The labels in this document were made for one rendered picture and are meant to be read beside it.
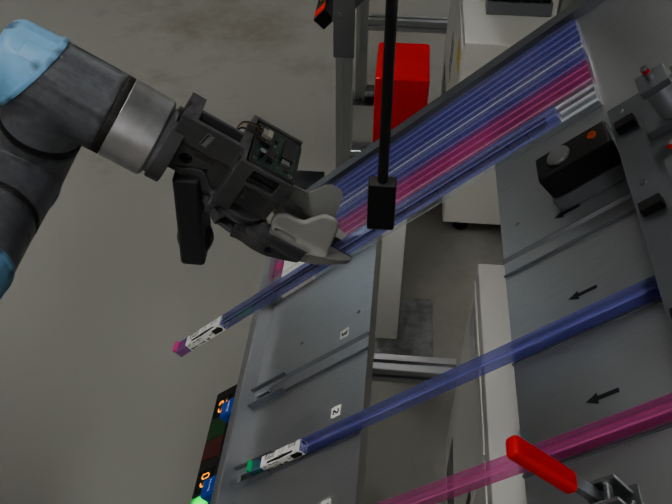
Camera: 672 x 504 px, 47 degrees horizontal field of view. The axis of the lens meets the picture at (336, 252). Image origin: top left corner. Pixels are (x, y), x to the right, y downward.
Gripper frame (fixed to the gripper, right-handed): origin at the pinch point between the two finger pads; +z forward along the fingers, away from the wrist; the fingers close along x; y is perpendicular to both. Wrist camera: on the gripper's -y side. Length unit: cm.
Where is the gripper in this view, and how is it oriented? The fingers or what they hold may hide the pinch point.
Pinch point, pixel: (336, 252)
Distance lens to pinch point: 77.4
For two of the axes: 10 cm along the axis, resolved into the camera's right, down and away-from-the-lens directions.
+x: 0.9, -6.8, 7.3
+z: 8.4, 4.4, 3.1
